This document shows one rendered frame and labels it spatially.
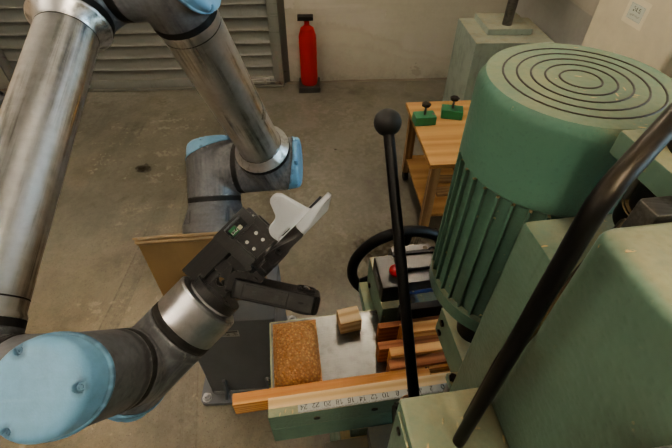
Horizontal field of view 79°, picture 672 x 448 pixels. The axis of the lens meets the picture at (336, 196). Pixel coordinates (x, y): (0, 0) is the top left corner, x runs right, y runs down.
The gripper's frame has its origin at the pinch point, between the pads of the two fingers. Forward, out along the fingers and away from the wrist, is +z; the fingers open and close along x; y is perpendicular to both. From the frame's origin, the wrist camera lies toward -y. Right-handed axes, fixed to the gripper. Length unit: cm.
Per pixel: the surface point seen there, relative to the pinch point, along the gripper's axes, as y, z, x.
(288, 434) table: -25.0, -33.7, 19.7
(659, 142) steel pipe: -6.3, 7.8, -39.7
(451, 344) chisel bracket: -31.0, -2.4, 9.2
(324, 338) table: -20.5, -18.8, 28.7
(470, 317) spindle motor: -22.4, 1.1, -6.2
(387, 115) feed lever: 2.3, 11.4, -7.0
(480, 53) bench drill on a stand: -13, 144, 180
